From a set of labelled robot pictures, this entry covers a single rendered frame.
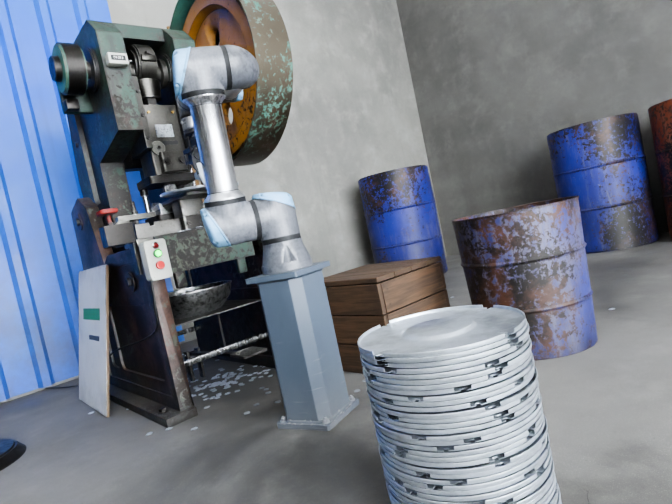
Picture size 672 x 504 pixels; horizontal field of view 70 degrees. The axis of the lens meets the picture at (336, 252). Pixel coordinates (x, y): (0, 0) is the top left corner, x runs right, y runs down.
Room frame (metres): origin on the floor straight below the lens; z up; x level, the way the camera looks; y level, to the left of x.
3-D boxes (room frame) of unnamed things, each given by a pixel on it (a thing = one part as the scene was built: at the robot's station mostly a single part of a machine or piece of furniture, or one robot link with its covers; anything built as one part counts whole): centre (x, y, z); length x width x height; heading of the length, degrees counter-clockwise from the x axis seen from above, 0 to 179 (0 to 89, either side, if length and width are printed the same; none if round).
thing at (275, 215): (1.42, 0.16, 0.62); 0.13 x 0.12 x 0.14; 109
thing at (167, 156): (2.01, 0.61, 1.04); 0.17 x 0.15 x 0.30; 40
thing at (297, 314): (1.42, 0.15, 0.23); 0.19 x 0.19 x 0.45; 59
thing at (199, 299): (2.04, 0.63, 0.36); 0.34 x 0.34 x 0.10
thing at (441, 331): (0.84, -0.15, 0.33); 0.29 x 0.29 x 0.01
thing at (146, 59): (2.04, 0.63, 1.27); 0.21 x 0.12 x 0.34; 40
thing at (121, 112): (2.15, 0.73, 0.83); 0.79 x 0.43 x 1.34; 40
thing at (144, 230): (2.04, 0.63, 0.68); 0.45 x 0.30 x 0.06; 130
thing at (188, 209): (1.91, 0.52, 0.72); 0.25 x 0.14 x 0.14; 40
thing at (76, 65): (1.90, 0.83, 1.31); 0.22 x 0.12 x 0.22; 40
